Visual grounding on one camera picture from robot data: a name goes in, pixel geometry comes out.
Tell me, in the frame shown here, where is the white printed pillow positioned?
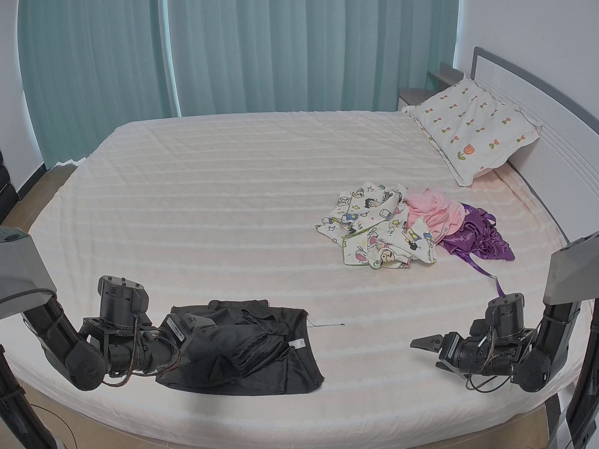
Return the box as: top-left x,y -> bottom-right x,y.
402,75 -> 543,187

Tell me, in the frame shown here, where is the dark grey chest of drawers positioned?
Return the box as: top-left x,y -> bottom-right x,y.
0,150 -> 19,221

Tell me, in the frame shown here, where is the white printed pyjama garment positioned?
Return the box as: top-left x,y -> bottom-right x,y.
315,181 -> 438,270

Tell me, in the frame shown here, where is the pink garment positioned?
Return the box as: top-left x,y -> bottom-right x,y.
403,187 -> 466,244

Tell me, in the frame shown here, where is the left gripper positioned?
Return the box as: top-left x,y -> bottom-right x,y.
153,314 -> 214,359

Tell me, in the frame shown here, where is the purple garment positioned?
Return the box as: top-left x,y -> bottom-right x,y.
440,202 -> 515,298

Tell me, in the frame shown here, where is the blue-green curtain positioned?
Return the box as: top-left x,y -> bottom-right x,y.
164,0 -> 461,117
18,0 -> 183,169

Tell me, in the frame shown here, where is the bed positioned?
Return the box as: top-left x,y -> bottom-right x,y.
2,46 -> 599,443

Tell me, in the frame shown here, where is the grey bedside table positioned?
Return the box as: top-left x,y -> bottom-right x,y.
398,61 -> 464,111

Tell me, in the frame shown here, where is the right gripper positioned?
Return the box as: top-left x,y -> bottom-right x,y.
410,331 -> 490,379

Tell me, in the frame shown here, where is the black T-shirt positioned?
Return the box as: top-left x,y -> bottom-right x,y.
156,300 -> 325,396

